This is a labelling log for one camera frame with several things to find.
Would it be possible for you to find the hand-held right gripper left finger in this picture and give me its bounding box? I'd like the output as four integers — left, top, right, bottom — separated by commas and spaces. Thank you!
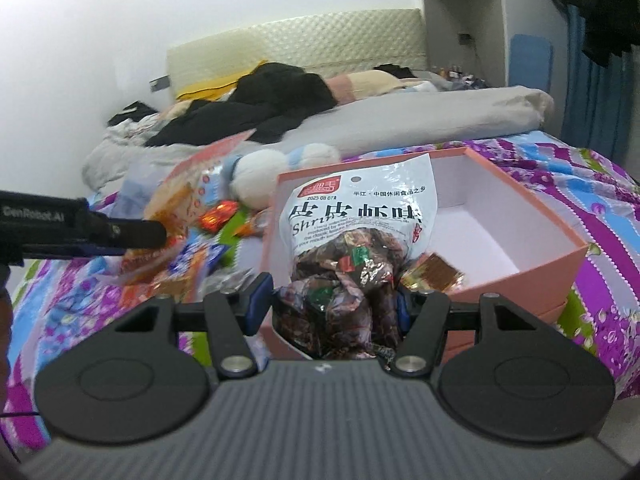
115, 272, 274, 381

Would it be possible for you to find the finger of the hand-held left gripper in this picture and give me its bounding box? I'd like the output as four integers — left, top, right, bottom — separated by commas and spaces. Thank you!
102, 217, 169, 252
75, 244, 130, 259

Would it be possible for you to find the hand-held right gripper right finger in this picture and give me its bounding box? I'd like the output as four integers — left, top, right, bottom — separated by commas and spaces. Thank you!
389, 287, 547, 377

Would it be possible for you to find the gold snack packet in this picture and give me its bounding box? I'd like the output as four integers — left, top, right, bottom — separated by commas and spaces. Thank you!
399, 253, 467, 294

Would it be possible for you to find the clear snack bag red label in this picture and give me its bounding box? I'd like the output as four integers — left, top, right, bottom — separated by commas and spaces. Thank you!
119, 129, 258, 288

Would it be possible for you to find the blue white snack packet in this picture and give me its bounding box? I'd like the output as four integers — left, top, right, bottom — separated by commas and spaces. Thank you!
169, 236, 227, 282

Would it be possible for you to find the orange snack packet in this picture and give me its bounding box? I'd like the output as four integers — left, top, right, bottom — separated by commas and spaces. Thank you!
239, 209, 272, 237

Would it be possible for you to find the pink cardboard box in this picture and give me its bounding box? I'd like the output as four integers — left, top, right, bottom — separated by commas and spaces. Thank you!
260, 146, 590, 362

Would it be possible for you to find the clear shrimp snack bag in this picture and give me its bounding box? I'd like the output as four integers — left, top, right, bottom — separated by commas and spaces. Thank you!
272, 152, 440, 361

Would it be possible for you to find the small red foil packet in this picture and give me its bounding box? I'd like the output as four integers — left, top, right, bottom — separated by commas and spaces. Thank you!
199, 200, 239, 234

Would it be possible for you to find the white blue plush toy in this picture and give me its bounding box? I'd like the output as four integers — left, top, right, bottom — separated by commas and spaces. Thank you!
220, 143, 342, 209

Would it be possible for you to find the yellow blanket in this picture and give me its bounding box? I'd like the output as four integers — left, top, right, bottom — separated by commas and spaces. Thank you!
176, 59, 272, 102

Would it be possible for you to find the black fleece garment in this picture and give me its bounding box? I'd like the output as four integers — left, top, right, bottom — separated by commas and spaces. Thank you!
144, 62, 339, 149

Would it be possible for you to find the grey duvet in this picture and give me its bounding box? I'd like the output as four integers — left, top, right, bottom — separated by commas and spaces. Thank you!
81, 84, 556, 192

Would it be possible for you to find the beige pillow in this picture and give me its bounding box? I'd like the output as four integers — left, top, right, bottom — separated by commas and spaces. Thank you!
326, 69, 402, 104

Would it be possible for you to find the cream quilted headboard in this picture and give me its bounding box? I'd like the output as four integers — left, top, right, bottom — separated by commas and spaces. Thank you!
166, 8, 422, 102

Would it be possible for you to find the blue board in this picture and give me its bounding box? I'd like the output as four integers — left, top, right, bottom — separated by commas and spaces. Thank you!
508, 33, 554, 94

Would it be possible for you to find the blue curtain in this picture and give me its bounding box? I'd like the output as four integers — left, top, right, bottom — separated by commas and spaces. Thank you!
559, 1, 634, 162

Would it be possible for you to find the grey white wardrobe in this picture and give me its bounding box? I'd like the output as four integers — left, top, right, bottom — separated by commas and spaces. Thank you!
419, 0, 552, 89

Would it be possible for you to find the long black coat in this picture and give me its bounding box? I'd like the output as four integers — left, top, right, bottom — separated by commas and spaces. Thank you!
581, 0, 640, 69

